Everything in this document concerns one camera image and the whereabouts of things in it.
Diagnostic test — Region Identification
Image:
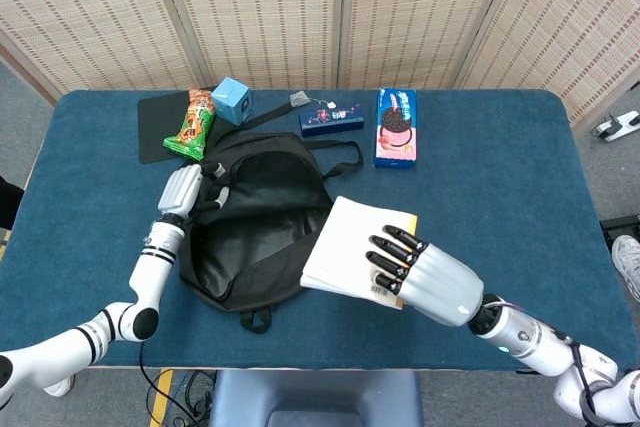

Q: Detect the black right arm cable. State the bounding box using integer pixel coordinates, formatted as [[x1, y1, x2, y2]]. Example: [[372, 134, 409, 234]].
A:
[[549, 326, 601, 421]]

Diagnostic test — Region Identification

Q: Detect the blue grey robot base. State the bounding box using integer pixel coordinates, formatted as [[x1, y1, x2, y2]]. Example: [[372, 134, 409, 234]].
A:
[[207, 370, 425, 427]]

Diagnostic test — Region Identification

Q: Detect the white book yellow spine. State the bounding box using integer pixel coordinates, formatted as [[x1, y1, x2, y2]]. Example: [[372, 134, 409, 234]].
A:
[[299, 195, 419, 309]]

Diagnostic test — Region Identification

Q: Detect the black mouse pad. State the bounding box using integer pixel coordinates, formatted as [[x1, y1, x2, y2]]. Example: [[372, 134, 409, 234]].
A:
[[136, 91, 211, 165]]

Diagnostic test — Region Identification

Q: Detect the dark blue long box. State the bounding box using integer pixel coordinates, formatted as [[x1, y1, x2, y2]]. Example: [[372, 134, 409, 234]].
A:
[[298, 102, 365, 138]]

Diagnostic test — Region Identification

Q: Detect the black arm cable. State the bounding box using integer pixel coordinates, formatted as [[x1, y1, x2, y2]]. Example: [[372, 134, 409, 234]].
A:
[[138, 341, 216, 427], [549, 326, 601, 421]]

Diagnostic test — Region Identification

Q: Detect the black equipment on floor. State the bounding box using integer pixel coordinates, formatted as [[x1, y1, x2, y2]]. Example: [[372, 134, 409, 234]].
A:
[[598, 214, 640, 248]]

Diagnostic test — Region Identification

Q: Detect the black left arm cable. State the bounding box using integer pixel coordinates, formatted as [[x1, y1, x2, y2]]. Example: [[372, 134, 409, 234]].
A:
[[138, 341, 216, 427]]

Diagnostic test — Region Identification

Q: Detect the bamboo folding screen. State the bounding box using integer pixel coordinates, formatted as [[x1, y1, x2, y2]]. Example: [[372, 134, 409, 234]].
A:
[[0, 0, 640, 131]]

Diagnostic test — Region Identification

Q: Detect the white power strip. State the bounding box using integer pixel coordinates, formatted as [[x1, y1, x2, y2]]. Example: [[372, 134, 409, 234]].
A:
[[592, 110, 640, 143]]

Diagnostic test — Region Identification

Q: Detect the black object beside table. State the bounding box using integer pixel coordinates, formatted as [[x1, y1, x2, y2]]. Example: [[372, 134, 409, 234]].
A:
[[0, 175, 25, 228]]

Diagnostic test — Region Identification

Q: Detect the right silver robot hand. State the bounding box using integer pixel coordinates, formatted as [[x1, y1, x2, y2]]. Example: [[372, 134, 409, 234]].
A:
[[365, 224, 485, 328]]

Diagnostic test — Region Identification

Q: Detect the black backpack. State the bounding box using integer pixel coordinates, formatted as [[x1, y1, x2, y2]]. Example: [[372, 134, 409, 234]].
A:
[[169, 100, 364, 334]]

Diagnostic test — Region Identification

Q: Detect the white shoe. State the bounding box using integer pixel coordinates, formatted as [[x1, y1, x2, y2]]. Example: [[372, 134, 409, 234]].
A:
[[42, 374, 76, 397]]

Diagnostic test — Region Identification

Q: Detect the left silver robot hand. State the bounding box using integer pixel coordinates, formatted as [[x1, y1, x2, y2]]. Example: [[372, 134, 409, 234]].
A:
[[157, 160, 231, 221]]

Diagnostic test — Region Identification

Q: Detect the light blue cube box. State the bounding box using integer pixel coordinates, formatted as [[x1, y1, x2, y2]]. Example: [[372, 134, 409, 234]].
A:
[[211, 76, 254, 127]]

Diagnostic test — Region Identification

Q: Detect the blue pink cookie box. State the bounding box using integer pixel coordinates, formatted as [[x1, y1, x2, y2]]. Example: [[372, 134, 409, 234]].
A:
[[372, 87, 419, 170]]

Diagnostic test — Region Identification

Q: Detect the green orange snack bag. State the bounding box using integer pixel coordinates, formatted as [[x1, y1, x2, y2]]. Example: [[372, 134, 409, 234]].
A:
[[162, 88, 217, 162]]

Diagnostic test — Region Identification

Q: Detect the white grey sneaker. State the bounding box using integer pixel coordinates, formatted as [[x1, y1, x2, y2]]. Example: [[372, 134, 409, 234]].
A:
[[610, 234, 640, 303]]

